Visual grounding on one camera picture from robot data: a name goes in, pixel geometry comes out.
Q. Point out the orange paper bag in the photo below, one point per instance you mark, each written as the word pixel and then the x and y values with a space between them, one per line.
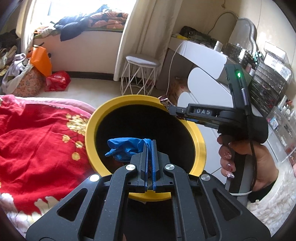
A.
pixel 40 60

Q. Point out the cardboard box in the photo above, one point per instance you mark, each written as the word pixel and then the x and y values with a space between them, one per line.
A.
pixel 178 89

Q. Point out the shiny brown candy wrapper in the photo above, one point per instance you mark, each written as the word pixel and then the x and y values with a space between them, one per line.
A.
pixel 164 100

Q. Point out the yellow rimmed black bin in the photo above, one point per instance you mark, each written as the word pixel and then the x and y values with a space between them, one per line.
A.
pixel 101 109

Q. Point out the crumpled light clothes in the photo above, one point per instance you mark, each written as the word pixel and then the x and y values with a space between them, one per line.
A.
pixel 44 32

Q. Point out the red floral blanket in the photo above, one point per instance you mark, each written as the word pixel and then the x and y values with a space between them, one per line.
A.
pixel 34 143

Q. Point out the clear plastic box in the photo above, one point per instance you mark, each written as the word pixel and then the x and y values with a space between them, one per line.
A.
pixel 276 52

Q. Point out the white chair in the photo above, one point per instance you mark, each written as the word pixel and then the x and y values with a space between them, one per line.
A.
pixel 203 78

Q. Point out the person's right hand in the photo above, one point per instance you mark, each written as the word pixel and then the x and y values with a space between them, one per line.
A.
pixel 263 162

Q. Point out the floral fabric bag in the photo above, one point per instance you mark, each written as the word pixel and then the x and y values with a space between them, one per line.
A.
pixel 29 83

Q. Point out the black bag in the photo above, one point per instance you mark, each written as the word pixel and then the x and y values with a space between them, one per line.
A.
pixel 196 34

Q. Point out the red shopping bag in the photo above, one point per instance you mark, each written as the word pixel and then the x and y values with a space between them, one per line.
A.
pixel 57 81

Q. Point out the narrow cream curtain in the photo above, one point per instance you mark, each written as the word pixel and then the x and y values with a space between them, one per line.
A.
pixel 32 23

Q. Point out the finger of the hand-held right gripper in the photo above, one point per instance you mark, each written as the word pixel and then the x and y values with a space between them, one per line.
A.
pixel 178 111
pixel 192 120

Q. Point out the window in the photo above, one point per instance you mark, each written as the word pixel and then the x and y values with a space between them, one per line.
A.
pixel 69 7

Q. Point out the clear drawer organizer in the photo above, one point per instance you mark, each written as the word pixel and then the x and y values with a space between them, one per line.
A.
pixel 270 88

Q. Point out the white bottle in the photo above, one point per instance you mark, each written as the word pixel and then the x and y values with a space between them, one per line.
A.
pixel 218 45

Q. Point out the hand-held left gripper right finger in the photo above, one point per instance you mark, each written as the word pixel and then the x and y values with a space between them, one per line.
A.
pixel 153 166

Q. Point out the white dressing table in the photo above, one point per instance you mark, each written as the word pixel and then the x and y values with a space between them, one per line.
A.
pixel 201 55

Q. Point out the vanity mirror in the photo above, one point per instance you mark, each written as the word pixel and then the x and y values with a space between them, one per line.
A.
pixel 242 32

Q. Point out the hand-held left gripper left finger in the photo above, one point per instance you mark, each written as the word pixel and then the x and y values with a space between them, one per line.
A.
pixel 146 166

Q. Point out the person's right forearm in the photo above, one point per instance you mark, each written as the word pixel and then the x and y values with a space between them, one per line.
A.
pixel 263 191

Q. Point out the dark blue jacket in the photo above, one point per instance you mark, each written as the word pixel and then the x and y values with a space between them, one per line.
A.
pixel 71 29

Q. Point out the wide cream curtain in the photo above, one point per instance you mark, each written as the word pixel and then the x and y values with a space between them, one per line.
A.
pixel 143 34

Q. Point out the white hooded garment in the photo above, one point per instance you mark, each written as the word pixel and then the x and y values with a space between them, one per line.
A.
pixel 16 69

